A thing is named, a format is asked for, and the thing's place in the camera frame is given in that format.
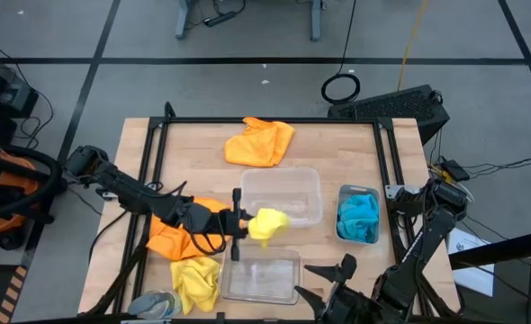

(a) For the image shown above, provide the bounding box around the black computer tower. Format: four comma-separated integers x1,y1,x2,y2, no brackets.
327,84,451,146

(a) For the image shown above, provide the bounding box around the black desk edge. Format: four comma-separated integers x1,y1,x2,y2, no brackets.
447,228,531,271

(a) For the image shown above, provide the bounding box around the orange microfiber towel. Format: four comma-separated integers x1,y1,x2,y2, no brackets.
146,196,233,262
223,116,296,168

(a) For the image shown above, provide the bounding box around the grey plastic bin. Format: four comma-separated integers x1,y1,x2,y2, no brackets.
335,183,383,247

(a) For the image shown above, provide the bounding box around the orange black shop vacuum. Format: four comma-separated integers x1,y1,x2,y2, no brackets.
0,141,65,251

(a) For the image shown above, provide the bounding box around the black aluminium table frame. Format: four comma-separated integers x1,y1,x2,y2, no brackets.
83,102,433,324

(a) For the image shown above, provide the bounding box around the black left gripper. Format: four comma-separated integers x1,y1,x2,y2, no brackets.
211,187,255,263

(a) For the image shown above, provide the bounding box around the blue microfiber towel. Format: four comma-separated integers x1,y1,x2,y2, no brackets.
342,193,380,224
336,215,379,245

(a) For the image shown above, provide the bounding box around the grey desk leg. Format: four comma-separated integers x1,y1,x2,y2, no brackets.
175,0,194,41
310,0,324,42

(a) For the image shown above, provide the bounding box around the black power brick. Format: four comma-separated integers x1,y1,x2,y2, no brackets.
440,157,472,182

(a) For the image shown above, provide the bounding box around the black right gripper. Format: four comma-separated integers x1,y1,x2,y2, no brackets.
293,253,386,324

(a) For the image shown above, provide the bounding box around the grey cloth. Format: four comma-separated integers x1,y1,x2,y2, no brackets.
127,290,184,321

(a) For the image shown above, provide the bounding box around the yellow floor cable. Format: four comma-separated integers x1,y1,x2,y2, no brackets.
397,0,429,91

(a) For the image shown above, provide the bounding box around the black equipment case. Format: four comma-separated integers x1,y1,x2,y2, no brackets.
0,42,40,145

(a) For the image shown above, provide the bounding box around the yellow microfiber towel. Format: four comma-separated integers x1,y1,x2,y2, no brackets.
169,256,222,316
247,207,292,249

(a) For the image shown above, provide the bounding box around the black power strip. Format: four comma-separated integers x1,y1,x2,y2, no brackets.
202,11,239,28

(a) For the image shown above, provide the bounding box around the clear plastic bin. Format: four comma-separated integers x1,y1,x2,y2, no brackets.
219,245,302,306
239,166,324,229

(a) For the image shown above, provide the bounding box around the silver mounting bracket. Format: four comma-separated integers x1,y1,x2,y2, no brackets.
384,183,410,200

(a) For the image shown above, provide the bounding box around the black mat striped edge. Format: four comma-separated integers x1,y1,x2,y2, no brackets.
0,263,29,324

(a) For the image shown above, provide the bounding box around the white paper sheet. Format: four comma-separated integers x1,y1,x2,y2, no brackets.
447,227,496,298

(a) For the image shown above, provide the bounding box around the coiled black cable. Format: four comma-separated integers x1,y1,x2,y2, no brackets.
320,0,362,105

